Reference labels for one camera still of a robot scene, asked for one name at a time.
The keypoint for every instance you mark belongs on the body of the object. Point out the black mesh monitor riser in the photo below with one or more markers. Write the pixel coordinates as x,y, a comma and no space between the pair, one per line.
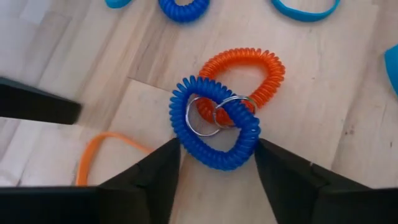
31,102

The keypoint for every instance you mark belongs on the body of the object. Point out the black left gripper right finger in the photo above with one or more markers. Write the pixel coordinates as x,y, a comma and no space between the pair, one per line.
304,193

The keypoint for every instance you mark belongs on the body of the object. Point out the blue spiral wrist coil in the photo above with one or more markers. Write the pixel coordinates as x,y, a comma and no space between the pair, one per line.
178,124
183,14

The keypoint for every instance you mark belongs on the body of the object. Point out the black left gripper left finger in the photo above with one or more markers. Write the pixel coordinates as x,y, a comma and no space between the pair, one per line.
149,186

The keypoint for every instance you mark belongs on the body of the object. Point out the blue rubber band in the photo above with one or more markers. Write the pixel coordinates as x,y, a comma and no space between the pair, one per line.
393,68
118,3
304,17

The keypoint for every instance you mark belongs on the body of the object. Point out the orange spiral wrist coil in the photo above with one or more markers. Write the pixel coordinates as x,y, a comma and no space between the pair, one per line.
242,57

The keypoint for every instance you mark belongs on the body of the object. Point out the orange rubber band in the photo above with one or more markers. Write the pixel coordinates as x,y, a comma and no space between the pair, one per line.
82,165

